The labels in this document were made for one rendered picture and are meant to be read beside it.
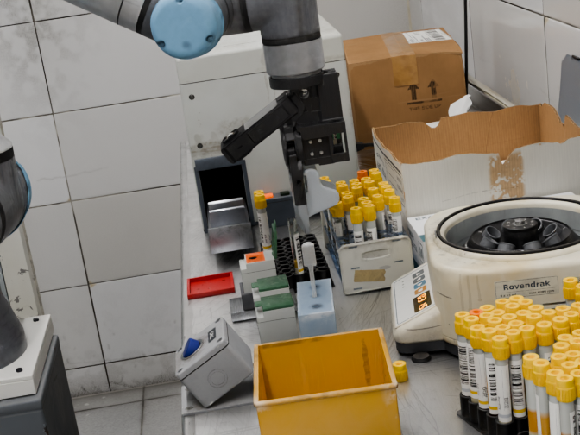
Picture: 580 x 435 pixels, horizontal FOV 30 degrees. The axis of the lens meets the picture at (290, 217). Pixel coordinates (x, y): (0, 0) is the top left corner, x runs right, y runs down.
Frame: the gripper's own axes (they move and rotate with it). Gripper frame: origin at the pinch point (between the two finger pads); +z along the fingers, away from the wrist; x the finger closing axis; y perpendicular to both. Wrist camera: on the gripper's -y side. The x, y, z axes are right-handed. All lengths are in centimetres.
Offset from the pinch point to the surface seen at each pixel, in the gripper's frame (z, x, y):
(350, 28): 0, 170, 29
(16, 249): 47, 162, -74
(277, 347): 1.8, -33.7, -5.6
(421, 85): -1, 75, 31
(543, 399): 3, -51, 17
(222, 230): 5.7, 20.6, -11.0
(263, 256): 3.6, -0.3, -5.5
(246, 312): 10.1, -2.8, -8.9
